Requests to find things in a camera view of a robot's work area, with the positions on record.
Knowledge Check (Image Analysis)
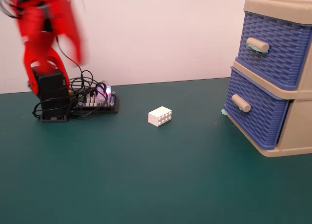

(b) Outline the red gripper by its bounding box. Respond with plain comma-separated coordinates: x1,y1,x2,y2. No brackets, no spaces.
36,0,85,65

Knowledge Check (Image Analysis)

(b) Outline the white toy brick cube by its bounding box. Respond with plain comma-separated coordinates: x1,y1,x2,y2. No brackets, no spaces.
148,106,173,127

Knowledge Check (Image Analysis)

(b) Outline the beige cylindrical drawer handle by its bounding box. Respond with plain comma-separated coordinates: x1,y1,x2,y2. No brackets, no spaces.
246,37,270,54
231,94,252,112

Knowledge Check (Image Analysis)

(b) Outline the blue woven drawer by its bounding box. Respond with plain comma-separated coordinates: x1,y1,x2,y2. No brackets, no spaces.
235,11,312,91
223,66,292,150

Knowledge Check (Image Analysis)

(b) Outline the black robot base motor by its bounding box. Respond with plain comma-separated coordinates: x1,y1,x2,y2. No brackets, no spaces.
31,67,72,122

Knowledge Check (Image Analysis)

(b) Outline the beige plastic drawer cabinet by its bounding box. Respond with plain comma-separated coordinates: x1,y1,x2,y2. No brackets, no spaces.
230,0,312,158

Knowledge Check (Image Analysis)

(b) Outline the black controller board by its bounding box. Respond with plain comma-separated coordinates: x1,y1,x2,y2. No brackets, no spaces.
72,86,120,114

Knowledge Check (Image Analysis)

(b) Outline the black cable bundle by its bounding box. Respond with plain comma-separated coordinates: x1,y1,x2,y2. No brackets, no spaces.
33,33,110,120

